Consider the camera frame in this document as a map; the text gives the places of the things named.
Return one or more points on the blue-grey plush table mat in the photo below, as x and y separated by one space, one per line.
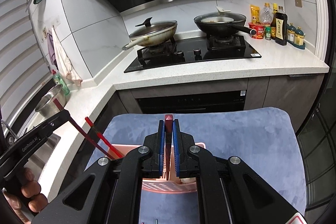
262 138

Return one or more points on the green dish soap bottle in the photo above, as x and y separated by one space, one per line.
59 80

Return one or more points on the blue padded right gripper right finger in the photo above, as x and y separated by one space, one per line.
177 146

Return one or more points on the clear oil bottle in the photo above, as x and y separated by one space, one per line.
266 14

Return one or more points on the chrome sink faucet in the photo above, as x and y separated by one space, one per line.
10 130

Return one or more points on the black gas stove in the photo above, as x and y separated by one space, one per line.
191 50

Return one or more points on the red instant noodle cup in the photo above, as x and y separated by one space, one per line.
259 28

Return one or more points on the person's left hand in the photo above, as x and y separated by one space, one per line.
31 190

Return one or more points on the green condiment jar rack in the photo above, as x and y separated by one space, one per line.
295 36

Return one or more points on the white hanging towel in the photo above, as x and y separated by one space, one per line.
64 64

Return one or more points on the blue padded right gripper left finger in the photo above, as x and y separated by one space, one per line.
161 133

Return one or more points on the black frying pan with lid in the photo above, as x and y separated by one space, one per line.
223 23

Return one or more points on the built-in oven front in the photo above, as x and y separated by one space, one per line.
190 105

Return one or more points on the dark soy sauce bottle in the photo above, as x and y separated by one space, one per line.
281 26

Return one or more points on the dark maroon chopstick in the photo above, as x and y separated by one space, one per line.
84 134

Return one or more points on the bright red chopstick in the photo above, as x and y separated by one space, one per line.
113 152

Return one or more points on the purple hanging cloth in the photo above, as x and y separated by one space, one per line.
51 50

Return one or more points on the steel wok with lid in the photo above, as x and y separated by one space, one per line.
151 34

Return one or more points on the steel mixing bowl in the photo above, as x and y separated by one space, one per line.
46 106

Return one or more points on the white ceramic spoon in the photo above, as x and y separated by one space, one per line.
188 180

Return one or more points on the small green spice jar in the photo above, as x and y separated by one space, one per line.
267 33

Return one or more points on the amber sauce bottle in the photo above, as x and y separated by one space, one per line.
273 23

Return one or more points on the pink perforated utensil holder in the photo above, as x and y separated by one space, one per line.
171 186

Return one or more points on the yellow seasoning packet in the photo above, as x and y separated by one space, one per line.
255 14

